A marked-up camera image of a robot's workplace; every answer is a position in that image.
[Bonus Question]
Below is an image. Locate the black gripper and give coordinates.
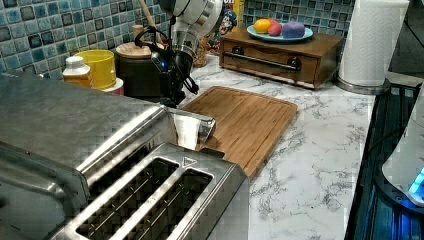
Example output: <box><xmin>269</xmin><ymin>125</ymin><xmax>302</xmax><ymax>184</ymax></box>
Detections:
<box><xmin>151</xmin><ymin>50</ymin><xmax>199</xmax><ymax>108</ymax></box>

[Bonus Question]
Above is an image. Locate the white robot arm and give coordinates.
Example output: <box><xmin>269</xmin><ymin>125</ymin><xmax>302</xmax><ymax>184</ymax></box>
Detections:
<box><xmin>151</xmin><ymin>0</ymin><xmax>223</xmax><ymax>107</ymax></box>

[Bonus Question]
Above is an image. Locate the black canister with wooden lid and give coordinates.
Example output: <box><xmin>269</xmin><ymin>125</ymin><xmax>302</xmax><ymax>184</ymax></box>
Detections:
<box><xmin>115</xmin><ymin>40</ymin><xmax>160</xmax><ymax>102</ymax></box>

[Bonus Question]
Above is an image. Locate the wooden spoon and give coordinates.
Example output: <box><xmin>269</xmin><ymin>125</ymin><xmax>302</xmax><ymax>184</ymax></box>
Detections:
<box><xmin>138</xmin><ymin>0</ymin><xmax>163</xmax><ymax>44</ymax></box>

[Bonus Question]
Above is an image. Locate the red white small container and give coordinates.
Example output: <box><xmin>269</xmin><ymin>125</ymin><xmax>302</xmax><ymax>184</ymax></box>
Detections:
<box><xmin>103</xmin><ymin>78</ymin><xmax>124</xmax><ymax>96</ymax></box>

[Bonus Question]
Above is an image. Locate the yellow cereal box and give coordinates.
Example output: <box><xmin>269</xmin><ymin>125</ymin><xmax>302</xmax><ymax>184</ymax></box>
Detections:
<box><xmin>206</xmin><ymin>0</ymin><xmax>245</xmax><ymax>55</ymax></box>

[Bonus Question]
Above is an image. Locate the yellow plastic cup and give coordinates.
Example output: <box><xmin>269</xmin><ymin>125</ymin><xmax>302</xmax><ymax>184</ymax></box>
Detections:
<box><xmin>77</xmin><ymin>49</ymin><xmax>116</xmax><ymax>90</ymax></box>

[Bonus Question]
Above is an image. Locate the bamboo cutting board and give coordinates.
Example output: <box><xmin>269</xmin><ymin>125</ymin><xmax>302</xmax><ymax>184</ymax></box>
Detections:
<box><xmin>184</xmin><ymin>86</ymin><xmax>297</xmax><ymax>179</ymax></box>

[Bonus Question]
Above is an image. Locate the yellow toy lemon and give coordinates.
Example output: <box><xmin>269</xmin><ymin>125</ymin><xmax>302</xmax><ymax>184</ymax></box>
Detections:
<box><xmin>253</xmin><ymin>18</ymin><xmax>272</xmax><ymax>34</ymax></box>

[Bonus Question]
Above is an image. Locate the white cap spice bottle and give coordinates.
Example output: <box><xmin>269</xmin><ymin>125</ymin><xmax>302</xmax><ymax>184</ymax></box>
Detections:
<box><xmin>63</xmin><ymin>56</ymin><xmax>93</xmax><ymax>88</ymax></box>

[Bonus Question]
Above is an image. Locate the red toy strawberry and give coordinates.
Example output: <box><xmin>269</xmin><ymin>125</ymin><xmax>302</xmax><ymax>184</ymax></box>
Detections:
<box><xmin>268</xmin><ymin>19</ymin><xmax>282</xmax><ymax>36</ymax></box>

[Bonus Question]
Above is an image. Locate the purple toy fruit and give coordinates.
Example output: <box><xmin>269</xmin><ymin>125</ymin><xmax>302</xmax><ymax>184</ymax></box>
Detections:
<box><xmin>282</xmin><ymin>22</ymin><xmax>305</xmax><ymax>38</ymax></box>

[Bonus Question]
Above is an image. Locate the stainless steel slot toaster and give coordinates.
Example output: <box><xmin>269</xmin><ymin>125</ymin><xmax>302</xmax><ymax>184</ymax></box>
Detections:
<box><xmin>49</xmin><ymin>143</ymin><xmax>249</xmax><ymax>240</ymax></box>

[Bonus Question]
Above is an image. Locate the wooden drawer box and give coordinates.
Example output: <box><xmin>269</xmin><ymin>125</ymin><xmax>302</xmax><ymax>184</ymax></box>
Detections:
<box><xmin>219</xmin><ymin>30</ymin><xmax>343</xmax><ymax>89</ymax></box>

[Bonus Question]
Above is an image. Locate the light blue plate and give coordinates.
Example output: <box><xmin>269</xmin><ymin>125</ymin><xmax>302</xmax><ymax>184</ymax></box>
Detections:
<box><xmin>246</xmin><ymin>25</ymin><xmax>314</xmax><ymax>43</ymax></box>

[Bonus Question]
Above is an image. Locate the white paper towel roll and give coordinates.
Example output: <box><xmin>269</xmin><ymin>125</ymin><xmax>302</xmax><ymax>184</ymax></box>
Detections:
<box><xmin>333</xmin><ymin>0</ymin><xmax>410</xmax><ymax>95</ymax></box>

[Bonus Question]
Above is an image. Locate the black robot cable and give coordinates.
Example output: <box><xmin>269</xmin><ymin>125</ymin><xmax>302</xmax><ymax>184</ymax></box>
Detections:
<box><xmin>134</xmin><ymin>14</ymin><xmax>200</xmax><ymax>95</ymax></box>

